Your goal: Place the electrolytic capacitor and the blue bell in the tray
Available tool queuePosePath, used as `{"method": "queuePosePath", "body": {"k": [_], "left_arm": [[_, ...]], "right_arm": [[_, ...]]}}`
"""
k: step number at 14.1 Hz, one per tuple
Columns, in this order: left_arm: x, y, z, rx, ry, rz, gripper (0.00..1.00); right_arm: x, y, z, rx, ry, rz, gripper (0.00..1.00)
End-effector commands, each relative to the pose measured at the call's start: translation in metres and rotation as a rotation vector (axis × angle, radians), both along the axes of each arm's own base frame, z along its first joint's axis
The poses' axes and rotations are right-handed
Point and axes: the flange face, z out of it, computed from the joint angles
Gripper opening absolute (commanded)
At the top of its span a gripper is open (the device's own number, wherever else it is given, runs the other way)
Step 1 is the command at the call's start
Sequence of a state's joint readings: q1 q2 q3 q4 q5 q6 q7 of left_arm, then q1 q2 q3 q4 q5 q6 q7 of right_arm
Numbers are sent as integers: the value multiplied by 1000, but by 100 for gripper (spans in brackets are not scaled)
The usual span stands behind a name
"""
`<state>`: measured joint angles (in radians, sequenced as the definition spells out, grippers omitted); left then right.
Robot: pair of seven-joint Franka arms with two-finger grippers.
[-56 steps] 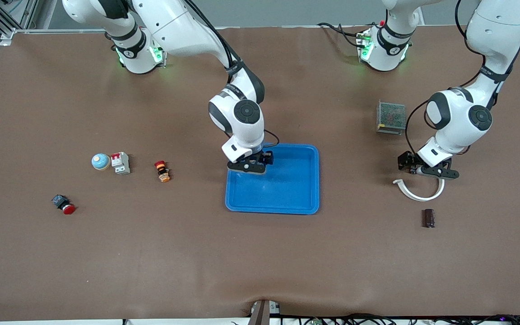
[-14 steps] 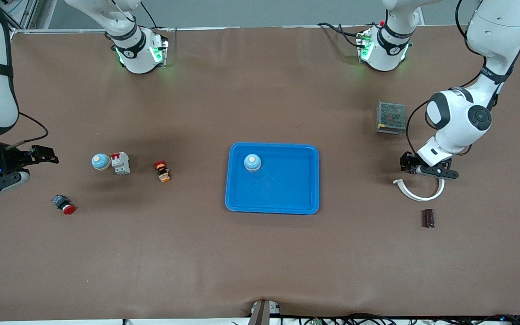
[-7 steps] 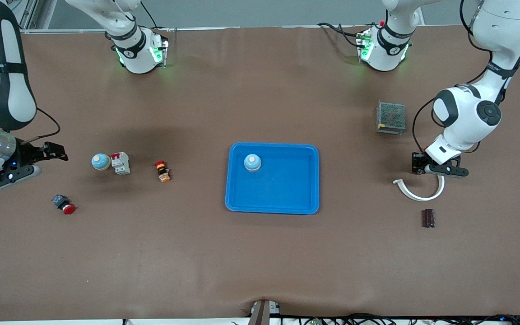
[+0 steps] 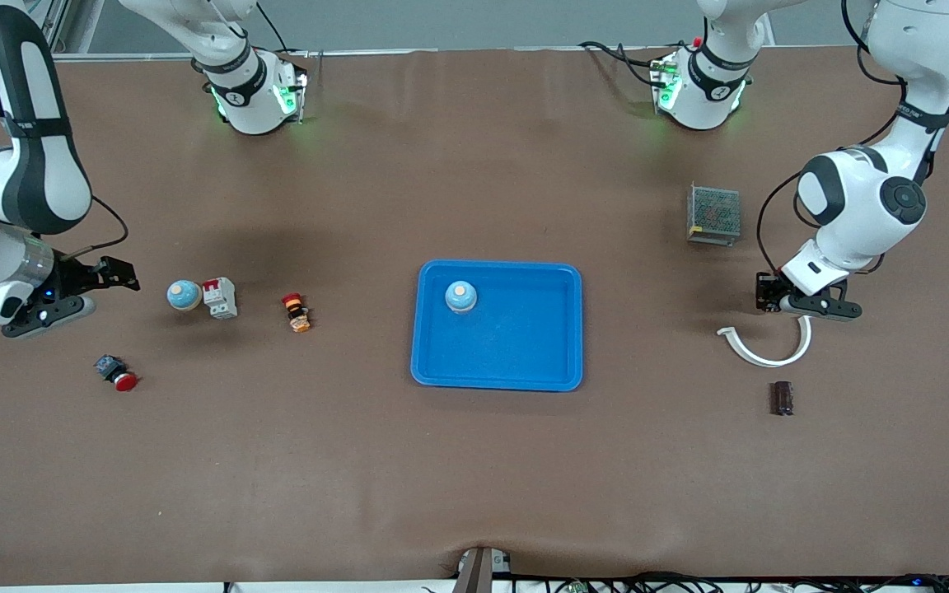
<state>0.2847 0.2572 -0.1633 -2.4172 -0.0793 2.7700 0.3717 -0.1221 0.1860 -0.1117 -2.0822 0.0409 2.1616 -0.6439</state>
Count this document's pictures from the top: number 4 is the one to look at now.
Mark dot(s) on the metal mesh power supply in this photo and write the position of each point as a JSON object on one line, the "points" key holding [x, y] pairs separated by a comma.
{"points": [[713, 212]]}

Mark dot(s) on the large brown electrolytic capacitor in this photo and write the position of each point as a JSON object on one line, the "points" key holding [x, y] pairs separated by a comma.
{"points": [[783, 398]]}

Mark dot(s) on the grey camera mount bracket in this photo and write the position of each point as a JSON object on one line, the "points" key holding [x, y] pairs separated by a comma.
{"points": [[481, 572]]}

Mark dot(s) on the red push button black body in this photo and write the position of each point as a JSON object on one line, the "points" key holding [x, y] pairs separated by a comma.
{"points": [[116, 375]]}

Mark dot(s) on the blue bell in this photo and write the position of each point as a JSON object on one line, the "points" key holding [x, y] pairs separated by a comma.
{"points": [[184, 295], [460, 296]]}

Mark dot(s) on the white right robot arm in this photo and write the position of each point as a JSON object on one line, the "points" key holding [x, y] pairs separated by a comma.
{"points": [[30, 165]]}

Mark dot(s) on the white circuit breaker red switch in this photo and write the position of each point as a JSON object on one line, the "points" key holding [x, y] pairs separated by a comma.
{"points": [[221, 298]]}

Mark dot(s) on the brown table mat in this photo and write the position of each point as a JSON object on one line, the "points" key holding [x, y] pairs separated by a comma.
{"points": [[474, 461]]}

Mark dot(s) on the blue plastic tray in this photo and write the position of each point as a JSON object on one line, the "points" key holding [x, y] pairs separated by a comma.
{"points": [[507, 354]]}

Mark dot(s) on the white curved plastic clamp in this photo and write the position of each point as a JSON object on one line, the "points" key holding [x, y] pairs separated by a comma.
{"points": [[771, 362]]}

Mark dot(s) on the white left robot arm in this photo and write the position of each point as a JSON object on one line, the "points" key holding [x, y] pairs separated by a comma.
{"points": [[878, 206]]}

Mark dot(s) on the red orange emergency stop button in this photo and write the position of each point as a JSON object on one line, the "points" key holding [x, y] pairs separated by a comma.
{"points": [[296, 313]]}

